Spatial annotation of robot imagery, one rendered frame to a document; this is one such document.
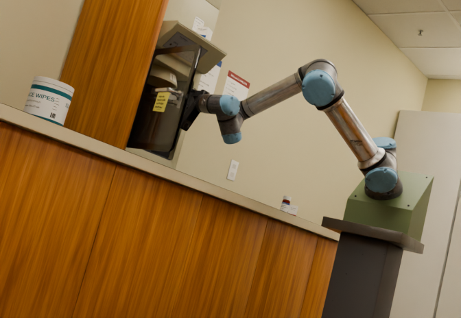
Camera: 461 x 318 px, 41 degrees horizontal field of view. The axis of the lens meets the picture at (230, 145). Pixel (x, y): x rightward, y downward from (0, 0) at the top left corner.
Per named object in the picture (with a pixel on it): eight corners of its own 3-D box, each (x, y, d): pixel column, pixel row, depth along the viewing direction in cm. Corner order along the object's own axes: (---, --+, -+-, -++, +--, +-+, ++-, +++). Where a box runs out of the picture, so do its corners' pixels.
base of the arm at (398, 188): (409, 185, 252) (409, 164, 247) (391, 203, 242) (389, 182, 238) (376, 177, 261) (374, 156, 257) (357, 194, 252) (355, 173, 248)
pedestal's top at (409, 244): (422, 254, 253) (424, 245, 253) (400, 242, 227) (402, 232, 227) (349, 238, 270) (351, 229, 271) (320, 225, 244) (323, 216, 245)
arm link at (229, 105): (231, 121, 229) (226, 101, 226) (209, 119, 236) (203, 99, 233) (243, 112, 234) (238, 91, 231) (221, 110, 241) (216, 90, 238)
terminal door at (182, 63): (125, 147, 236) (154, 50, 243) (172, 152, 213) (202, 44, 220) (123, 147, 236) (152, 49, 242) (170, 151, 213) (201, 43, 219)
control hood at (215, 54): (150, 44, 243) (157, 20, 245) (202, 74, 268) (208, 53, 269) (171, 44, 236) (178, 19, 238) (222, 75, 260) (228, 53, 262)
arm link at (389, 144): (397, 161, 251) (396, 131, 245) (398, 178, 239) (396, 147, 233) (367, 162, 254) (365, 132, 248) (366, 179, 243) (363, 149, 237)
